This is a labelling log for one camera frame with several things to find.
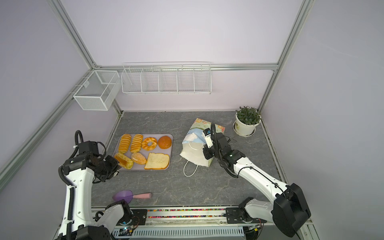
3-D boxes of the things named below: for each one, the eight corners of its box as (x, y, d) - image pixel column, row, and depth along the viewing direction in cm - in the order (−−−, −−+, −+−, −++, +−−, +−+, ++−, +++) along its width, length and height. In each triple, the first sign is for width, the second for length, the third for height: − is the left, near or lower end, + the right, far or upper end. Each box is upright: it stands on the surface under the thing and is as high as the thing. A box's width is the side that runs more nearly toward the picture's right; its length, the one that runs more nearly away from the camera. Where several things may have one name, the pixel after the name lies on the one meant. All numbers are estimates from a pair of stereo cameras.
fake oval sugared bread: (130, 161, 94) (128, 158, 91) (135, 154, 97) (133, 151, 94) (144, 165, 92) (142, 163, 89) (148, 158, 95) (146, 156, 92)
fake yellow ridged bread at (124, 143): (117, 153, 99) (115, 151, 97) (124, 136, 108) (122, 133, 105) (126, 153, 99) (124, 151, 97) (132, 136, 108) (131, 133, 105)
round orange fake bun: (158, 149, 100) (156, 145, 97) (160, 139, 105) (158, 135, 102) (170, 149, 100) (169, 145, 97) (172, 139, 105) (171, 135, 102)
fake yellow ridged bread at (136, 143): (130, 152, 99) (128, 150, 96) (135, 136, 107) (134, 133, 105) (139, 152, 99) (138, 150, 96) (144, 136, 107) (142, 133, 105)
